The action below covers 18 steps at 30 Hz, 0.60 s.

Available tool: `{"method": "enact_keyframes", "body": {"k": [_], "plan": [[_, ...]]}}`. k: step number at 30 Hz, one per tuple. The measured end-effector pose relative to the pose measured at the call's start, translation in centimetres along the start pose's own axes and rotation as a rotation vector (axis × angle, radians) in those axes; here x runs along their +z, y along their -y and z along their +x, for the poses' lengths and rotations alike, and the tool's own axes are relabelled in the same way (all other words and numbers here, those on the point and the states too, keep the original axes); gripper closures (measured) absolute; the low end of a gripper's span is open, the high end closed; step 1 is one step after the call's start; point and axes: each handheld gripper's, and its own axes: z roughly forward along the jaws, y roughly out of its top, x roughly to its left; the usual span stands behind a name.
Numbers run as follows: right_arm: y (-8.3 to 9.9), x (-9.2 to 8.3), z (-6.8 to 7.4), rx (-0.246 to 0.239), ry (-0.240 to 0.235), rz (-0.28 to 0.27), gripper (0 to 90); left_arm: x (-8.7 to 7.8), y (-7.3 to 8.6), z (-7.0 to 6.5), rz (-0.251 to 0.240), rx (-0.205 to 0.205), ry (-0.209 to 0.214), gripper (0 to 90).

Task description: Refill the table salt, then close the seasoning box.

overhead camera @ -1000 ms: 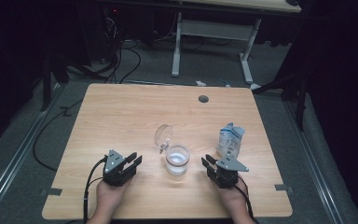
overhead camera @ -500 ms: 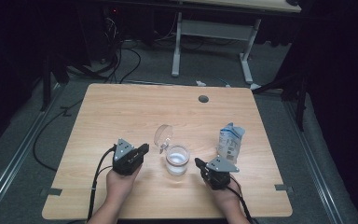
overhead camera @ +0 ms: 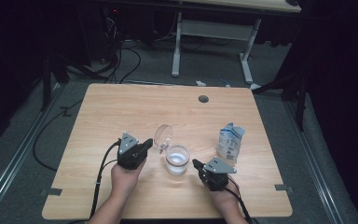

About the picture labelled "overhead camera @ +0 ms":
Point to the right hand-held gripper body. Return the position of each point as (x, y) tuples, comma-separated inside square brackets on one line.
[(216, 174)]

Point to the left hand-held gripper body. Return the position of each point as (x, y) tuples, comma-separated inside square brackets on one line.
[(129, 155)]

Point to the clear glass jar with lid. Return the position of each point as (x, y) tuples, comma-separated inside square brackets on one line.
[(177, 161)]

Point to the person's left hand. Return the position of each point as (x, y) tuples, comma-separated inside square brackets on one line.
[(124, 180)]

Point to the person's right hand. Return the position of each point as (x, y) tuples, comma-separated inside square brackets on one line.
[(227, 199)]

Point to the grey tape strip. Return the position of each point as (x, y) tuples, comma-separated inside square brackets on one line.
[(283, 187), (52, 191)]

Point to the small white plug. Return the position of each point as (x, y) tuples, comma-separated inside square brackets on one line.
[(200, 83)]

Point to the black metal stand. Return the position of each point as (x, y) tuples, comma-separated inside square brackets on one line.
[(300, 102), (46, 84)]

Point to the white-framed desk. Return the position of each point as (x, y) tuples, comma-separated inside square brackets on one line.
[(214, 29)]

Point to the metal floor rail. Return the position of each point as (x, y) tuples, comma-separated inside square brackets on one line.
[(309, 155), (20, 152)]

